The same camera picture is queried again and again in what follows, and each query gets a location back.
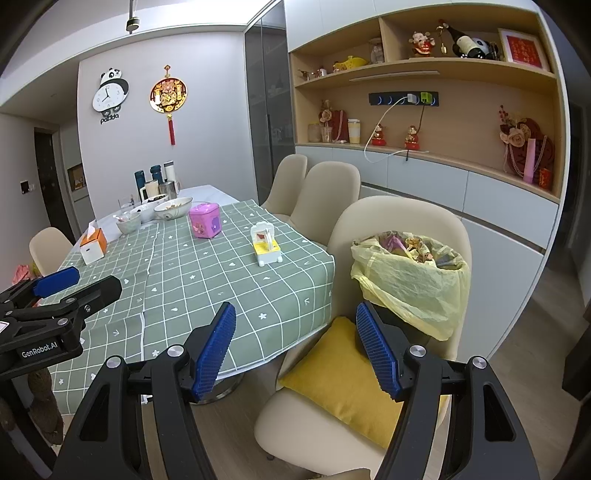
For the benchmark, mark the small glass cup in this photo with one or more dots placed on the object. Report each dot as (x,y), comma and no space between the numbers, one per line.
(327,134)

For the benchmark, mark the medium white bowl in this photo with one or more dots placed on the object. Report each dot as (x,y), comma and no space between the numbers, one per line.
(142,214)

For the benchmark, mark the gold slim figurine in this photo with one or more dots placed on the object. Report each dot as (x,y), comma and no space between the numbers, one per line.
(443,37)

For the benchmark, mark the ceiling pendant lamp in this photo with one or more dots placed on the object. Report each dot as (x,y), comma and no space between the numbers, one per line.
(133,21)

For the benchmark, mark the pink item on chair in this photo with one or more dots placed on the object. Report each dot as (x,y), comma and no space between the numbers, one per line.
(24,273)

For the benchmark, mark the cream tumbler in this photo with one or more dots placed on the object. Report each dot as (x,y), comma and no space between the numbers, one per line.
(353,131)

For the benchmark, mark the small red box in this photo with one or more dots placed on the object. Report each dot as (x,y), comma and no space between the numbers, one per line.
(545,177)

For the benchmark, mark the wooden wall shelf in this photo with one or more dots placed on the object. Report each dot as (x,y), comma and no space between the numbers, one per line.
(461,124)

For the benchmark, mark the white charger plug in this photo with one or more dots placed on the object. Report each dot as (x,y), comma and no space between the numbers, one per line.
(411,98)

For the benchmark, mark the clear drinking glass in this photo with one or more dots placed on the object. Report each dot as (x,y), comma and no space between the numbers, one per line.
(126,206)

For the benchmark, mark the wall switch panel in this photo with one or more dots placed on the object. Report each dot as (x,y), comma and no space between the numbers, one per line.
(27,185)

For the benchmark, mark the white sideboard cabinet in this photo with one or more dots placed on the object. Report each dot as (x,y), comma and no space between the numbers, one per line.
(461,198)

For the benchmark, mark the tall glass jar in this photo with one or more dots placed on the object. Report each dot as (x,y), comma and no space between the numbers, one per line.
(376,51)

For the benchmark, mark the pink plastic box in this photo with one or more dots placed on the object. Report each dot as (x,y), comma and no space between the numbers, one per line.
(205,221)

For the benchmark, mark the bowl with dark food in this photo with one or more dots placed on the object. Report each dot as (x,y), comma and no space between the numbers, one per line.
(154,199)

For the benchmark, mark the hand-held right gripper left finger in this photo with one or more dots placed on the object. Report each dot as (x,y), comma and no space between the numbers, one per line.
(212,350)

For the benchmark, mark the dark glass door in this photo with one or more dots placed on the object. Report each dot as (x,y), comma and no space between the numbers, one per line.
(270,106)

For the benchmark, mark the small flower bouquet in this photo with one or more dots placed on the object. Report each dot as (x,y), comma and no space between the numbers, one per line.
(334,122)

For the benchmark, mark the large white bowl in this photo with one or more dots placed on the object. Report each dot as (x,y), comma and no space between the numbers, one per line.
(173,210)

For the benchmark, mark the red fortune figurine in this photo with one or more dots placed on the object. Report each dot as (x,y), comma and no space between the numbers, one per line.
(421,45)

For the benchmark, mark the panda wall clock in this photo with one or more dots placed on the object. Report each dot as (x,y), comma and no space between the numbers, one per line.
(110,94)

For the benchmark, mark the yellow white toy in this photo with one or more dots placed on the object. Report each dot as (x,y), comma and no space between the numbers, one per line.
(267,247)

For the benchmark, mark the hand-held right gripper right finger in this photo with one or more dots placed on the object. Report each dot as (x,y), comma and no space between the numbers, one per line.
(378,350)

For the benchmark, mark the dark room door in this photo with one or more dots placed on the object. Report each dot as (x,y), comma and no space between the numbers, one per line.
(51,184)

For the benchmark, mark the red seated figurine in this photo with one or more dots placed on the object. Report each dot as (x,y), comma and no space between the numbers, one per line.
(379,136)
(412,138)

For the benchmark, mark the gold foil snack packet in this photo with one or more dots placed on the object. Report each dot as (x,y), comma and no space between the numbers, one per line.
(420,247)

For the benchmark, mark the pink long wrapper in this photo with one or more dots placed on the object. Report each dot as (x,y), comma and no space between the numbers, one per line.
(395,243)

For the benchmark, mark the beige dining chair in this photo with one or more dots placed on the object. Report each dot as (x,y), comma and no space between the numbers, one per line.
(325,198)
(48,249)
(401,214)
(286,180)

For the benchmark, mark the black bin with yellow bag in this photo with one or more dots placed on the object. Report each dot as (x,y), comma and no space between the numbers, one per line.
(411,286)

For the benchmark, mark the red framed picture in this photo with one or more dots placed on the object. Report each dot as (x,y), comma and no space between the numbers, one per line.
(524,49)

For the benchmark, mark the small white bowl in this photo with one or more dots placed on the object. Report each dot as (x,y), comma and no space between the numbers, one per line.
(127,225)

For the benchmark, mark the steel table base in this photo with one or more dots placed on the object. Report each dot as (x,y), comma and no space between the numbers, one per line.
(226,390)

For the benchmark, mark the white thermos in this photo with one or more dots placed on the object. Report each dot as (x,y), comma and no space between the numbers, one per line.
(169,170)

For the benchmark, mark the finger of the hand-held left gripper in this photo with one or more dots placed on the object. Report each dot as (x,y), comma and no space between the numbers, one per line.
(55,281)
(99,293)

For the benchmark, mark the dark teal thermos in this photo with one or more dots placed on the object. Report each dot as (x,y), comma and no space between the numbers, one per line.
(140,184)
(155,173)

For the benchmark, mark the small metal pots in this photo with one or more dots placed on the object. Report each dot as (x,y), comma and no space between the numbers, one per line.
(314,73)

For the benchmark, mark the low glass jar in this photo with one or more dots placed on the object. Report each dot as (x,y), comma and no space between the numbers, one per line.
(315,132)

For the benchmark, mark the steel cup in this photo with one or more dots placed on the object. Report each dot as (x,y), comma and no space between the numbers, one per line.
(169,188)

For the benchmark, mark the large dark red bouquet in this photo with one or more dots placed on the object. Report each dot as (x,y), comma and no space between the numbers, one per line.
(519,143)

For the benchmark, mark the green charger plug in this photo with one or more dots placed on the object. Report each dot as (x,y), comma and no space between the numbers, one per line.
(425,98)

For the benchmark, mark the black power strip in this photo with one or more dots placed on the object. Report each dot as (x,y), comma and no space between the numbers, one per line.
(395,98)

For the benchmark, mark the red gold wall ornament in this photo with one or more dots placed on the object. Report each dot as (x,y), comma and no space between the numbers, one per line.
(169,94)

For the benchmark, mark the yellow cushion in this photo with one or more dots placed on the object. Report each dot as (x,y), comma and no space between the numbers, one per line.
(332,383)

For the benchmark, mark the orange white tissue box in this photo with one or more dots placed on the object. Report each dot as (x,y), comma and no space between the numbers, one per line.
(92,244)

